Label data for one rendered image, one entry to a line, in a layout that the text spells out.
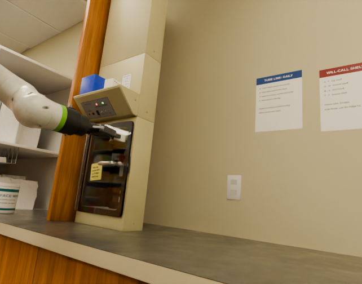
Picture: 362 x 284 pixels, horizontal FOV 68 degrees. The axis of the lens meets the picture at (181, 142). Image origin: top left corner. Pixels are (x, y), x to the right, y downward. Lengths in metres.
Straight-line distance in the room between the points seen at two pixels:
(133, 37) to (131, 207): 0.79
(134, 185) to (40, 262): 0.41
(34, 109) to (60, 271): 0.48
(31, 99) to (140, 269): 0.58
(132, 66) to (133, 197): 0.59
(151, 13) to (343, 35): 0.85
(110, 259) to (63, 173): 0.74
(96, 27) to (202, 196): 1.06
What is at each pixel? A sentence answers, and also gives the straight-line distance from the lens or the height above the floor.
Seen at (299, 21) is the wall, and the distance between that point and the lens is 1.51.
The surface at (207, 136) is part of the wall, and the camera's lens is 1.44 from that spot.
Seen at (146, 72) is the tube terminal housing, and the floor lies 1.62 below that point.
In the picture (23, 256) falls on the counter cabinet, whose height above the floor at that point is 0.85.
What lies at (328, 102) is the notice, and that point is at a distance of 1.29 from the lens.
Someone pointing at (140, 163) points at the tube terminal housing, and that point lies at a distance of 1.16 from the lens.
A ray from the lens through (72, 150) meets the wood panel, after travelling 1.40.
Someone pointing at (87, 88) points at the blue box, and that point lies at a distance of 1.32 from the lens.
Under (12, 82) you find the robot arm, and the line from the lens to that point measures 1.02.
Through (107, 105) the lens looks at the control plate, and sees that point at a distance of 1.23.
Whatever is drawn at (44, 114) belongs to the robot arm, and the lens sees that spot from 0.92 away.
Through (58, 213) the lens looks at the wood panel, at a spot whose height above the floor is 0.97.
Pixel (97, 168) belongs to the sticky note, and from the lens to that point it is 1.27.
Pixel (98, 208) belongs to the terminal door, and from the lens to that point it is 1.22.
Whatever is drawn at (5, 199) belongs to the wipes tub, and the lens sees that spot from 1.64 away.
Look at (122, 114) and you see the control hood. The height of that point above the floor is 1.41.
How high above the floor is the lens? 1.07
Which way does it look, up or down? 12 degrees up
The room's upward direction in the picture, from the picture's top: 5 degrees clockwise
